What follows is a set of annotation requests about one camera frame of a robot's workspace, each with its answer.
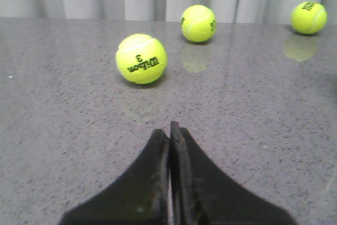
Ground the middle yellow tennis ball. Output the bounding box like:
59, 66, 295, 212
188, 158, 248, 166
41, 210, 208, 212
290, 2, 328, 34

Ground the Wilson 3 yellow tennis ball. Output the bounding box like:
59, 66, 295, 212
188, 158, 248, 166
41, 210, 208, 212
115, 34, 167, 84

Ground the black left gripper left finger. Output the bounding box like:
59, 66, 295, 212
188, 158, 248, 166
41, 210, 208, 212
60, 129, 170, 224

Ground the Roland Garros yellow tennis ball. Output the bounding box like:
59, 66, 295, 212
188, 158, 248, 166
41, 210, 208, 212
181, 5, 216, 43

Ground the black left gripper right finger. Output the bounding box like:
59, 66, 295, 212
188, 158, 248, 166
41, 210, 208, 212
170, 121, 296, 224

